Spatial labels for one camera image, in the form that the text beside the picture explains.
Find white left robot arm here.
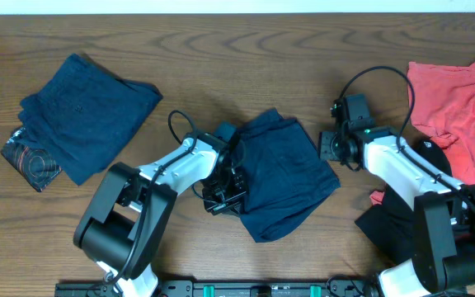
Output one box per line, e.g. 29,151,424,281
68,133,248,296

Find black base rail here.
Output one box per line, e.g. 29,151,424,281
54,277,384,297

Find folded navy blue garment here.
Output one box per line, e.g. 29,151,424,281
18,54,162,185

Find red t-shirt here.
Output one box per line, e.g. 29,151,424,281
369,58,475,206

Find black garment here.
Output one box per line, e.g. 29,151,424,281
355,138,457,264

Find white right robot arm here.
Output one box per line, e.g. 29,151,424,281
319,121,475,297

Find navy blue shorts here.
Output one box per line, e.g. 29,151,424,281
233,109,341,243

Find black orange patterned folded cloth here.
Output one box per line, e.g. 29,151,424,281
0,126,62,192

